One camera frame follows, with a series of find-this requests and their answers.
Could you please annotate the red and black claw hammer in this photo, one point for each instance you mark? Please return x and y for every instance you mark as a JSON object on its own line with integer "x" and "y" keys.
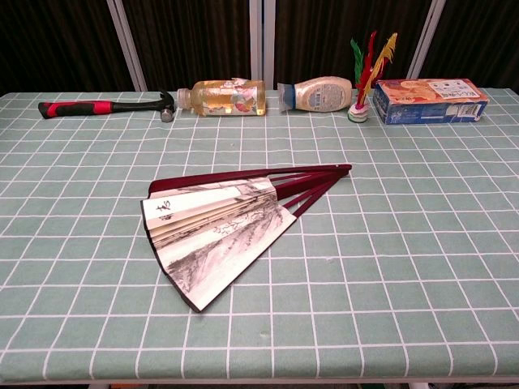
{"x": 81, "y": 108}

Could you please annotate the dark pleated partition panel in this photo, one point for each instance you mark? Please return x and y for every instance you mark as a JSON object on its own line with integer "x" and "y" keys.
{"x": 482, "y": 40}
{"x": 52, "y": 40}
{"x": 316, "y": 36}
{"x": 190, "y": 40}

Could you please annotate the white squeeze sauce bottle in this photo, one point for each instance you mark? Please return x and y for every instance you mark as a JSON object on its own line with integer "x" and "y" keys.
{"x": 320, "y": 94}

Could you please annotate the white partition frame post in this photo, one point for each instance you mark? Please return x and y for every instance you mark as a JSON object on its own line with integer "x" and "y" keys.
{"x": 129, "y": 52}
{"x": 256, "y": 40}
{"x": 425, "y": 36}

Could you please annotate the clear bottle with yellow liquid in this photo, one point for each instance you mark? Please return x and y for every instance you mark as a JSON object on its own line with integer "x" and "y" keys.
{"x": 219, "y": 97}

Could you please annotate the green checked tablecloth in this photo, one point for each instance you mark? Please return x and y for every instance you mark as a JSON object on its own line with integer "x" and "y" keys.
{"x": 365, "y": 243}

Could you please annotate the colourful feather shuttlecock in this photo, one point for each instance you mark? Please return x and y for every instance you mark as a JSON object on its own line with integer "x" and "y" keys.
{"x": 359, "y": 109}

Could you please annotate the blue and orange carton box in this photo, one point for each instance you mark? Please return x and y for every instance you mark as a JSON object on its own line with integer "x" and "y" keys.
{"x": 425, "y": 101}

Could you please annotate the paper folding fan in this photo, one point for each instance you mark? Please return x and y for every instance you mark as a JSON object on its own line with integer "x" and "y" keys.
{"x": 211, "y": 235}

